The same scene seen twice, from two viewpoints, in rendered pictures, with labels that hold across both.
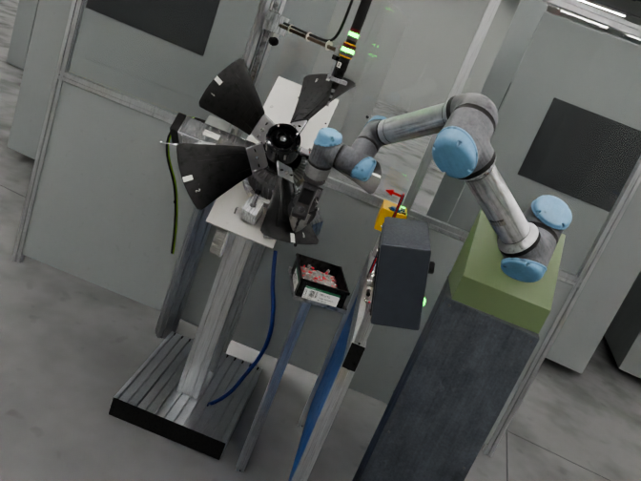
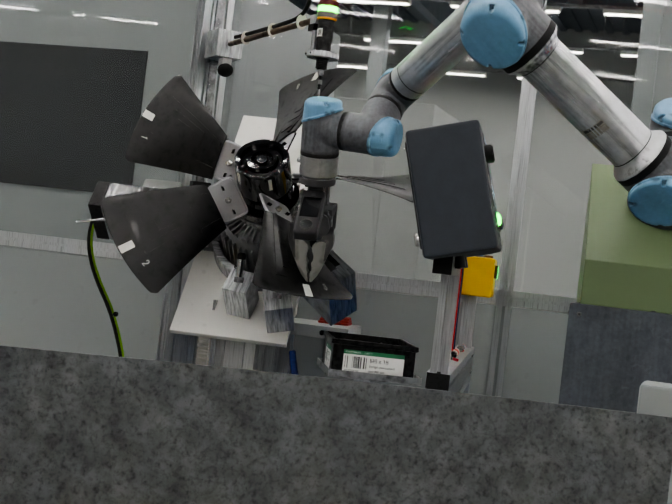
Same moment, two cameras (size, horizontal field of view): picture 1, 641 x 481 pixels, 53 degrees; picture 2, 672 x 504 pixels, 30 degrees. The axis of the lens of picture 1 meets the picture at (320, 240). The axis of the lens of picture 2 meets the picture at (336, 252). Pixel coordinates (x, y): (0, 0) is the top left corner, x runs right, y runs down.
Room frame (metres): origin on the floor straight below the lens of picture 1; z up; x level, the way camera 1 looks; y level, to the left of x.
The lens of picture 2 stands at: (-0.50, -0.28, 1.03)
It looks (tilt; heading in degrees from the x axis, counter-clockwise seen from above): 0 degrees down; 7
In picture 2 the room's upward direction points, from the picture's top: 7 degrees clockwise
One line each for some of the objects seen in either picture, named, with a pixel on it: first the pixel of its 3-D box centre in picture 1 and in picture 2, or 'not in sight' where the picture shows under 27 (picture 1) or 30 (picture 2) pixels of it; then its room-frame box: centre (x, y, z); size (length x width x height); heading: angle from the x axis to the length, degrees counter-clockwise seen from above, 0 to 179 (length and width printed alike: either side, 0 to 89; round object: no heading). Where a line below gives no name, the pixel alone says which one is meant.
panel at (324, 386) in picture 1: (326, 387); not in sight; (2.05, -0.21, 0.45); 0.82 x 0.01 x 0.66; 178
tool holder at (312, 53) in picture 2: (340, 66); (322, 36); (2.17, 0.15, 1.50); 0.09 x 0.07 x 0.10; 33
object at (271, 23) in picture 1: (276, 23); (223, 46); (2.68, 0.49, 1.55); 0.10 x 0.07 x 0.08; 33
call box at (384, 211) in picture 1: (390, 219); (472, 278); (2.45, -0.22, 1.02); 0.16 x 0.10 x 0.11; 178
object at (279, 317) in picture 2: not in sight; (278, 308); (2.16, 0.18, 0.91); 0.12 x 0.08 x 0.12; 178
